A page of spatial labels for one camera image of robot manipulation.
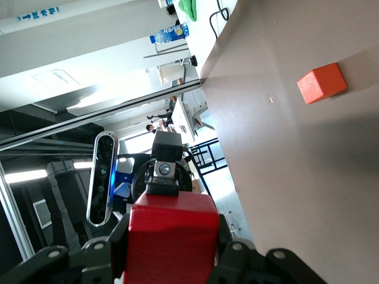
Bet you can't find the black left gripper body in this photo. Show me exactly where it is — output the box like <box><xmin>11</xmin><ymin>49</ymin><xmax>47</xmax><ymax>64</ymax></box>
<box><xmin>131</xmin><ymin>159</ymin><xmax>194</xmax><ymax>205</ymax></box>

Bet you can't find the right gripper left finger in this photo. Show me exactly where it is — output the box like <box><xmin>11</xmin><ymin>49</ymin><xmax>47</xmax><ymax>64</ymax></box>
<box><xmin>11</xmin><ymin>212</ymin><xmax>131</xmax><ymax>284</ymax></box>

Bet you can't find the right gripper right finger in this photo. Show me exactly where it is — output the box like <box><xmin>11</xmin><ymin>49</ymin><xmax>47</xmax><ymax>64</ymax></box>
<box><xmin>207</xmin><ymin>214</ymin><xmax>327</xmax><ymax>284</ymax></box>

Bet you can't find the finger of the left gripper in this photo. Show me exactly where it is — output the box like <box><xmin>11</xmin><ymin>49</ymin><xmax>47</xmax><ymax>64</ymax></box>
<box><xmin>146</xmin><ymin>182</ymin><xmax>181</xmax><ymax>198</ymax></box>
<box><xmin>150</xmin><ymin>131</ymin><xmax>184</xmax><ymax>163</ymax></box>

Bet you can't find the red wooden block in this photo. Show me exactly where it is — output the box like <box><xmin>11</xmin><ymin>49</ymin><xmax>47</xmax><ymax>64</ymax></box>
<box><xmin>122</xmin><ymin>191</ymin><xmax>220</xmax><ymax>284</ymax></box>

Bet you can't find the orange wooden block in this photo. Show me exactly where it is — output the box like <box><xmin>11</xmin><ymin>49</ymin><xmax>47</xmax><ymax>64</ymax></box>
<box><xmin>297</xmin><ymin>62</ymin><xmax>348</xmax><ymax>105</ymax></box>

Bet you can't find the white office desk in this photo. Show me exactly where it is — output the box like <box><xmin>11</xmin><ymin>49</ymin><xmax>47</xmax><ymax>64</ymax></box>
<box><xmin>171</xmin><ymin>96</ymin><xmax>196</xmax><ymax>143</ymax></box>

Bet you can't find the clear water bottle blue label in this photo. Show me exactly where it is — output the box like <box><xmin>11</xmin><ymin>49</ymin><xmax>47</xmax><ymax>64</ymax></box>
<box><xmin>149</xmin><ymin>22</ymin><xmax>190</xmax><ymax>45</ymax></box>

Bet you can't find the white paper sign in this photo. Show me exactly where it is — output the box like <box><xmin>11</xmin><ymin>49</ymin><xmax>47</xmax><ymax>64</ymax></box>
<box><xmin>30</xmin><ymin>69</ymin><xmax>81</xmax><ymax>90</ymax></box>

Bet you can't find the green cloth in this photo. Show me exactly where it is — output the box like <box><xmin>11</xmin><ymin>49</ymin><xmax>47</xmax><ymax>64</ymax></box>
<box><xmin>178</xmin><ymin>0</ymin><xmax>198</xmax><ymax>22</ymax></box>

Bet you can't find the white tube blue print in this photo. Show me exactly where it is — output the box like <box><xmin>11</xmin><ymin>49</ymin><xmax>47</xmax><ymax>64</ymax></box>
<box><xmin>0</xmin><ymin>0</ymin><xmax>162</xmax><ymax>36</ymax></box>

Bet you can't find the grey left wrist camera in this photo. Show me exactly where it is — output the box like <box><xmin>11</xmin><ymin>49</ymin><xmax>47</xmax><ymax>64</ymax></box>
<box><xmin>86</xmin><ymin>131</ymin><xmax>117</xmax><ymax>227</ymax></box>

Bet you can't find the white wall vent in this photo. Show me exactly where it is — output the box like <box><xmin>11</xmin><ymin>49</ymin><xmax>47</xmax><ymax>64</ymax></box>
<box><xmin>31</xmin><ymin>198</ymin><xmax>53</xmax><ymax>230</ymax></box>

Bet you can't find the black cable on desk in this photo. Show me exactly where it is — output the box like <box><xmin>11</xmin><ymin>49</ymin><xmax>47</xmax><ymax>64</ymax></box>
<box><xmin>208</xmin><ymin>0</ymin><xmax>231</xmax><ymax>40</ymax></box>

